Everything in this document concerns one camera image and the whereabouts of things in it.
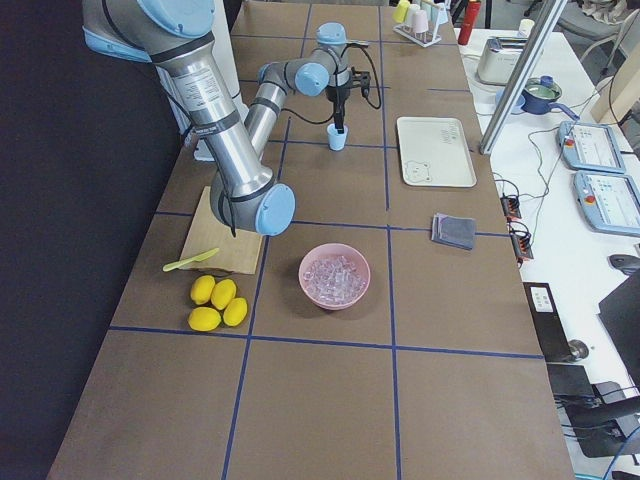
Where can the white wire cup rack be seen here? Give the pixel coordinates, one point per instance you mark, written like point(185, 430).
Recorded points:
point(438, 15)

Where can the grey folded cloth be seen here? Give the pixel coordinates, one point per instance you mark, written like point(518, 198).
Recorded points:
point(454, 231)

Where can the black computer mouse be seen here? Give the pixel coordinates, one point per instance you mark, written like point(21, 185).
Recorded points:
point(627, 264)

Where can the light blue plastic cup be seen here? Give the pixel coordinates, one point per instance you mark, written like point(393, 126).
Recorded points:
point(336, 137)

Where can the yellow plastic knife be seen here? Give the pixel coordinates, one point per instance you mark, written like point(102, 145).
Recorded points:
point(193, 259)

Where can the red bottle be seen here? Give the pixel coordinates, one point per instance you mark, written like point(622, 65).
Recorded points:
point(471, 11)

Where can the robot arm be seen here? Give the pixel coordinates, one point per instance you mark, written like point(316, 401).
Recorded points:
point(177, 36)

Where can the teach pendant far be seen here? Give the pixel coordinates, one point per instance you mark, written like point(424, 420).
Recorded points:
point(589, 146)

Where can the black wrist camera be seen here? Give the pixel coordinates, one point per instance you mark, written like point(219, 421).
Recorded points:
point(361, 80)

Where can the blue saucepan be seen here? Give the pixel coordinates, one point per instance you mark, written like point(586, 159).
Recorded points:
point(542, 95)

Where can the yellow lemon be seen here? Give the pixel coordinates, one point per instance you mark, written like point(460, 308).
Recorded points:
point(201, 289)
point(223, 293)
point(235, 312)
point(204, 319)

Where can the white pedestal column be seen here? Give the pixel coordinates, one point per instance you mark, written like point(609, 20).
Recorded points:
point(224, 56)

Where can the white upturned cup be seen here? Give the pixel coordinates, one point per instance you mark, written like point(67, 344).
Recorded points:
point(421, 23)

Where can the cream bear tray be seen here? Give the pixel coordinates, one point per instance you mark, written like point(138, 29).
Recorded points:
point(434, 152)

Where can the teach pendant near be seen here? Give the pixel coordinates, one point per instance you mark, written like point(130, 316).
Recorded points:
point(608, 201)

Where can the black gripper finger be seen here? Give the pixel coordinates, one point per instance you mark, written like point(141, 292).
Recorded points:
point(338, 117)

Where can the bamboo cutting board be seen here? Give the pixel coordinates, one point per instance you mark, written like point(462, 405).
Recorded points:
point(237, 254)

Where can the teach pendant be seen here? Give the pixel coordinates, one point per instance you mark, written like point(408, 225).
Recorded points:
point(589, 146)
point(608, 201)

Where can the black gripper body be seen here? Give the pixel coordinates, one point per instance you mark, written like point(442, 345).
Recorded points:
point(338, 96)

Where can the yellow upturned cup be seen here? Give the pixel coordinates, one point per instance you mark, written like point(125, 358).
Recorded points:
point(400, 12)

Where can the aluminium frame post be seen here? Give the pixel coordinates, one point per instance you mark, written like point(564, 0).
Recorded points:
point(541, 31)

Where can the pink bowl of ice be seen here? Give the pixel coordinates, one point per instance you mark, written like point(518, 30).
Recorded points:
point(334, 276)

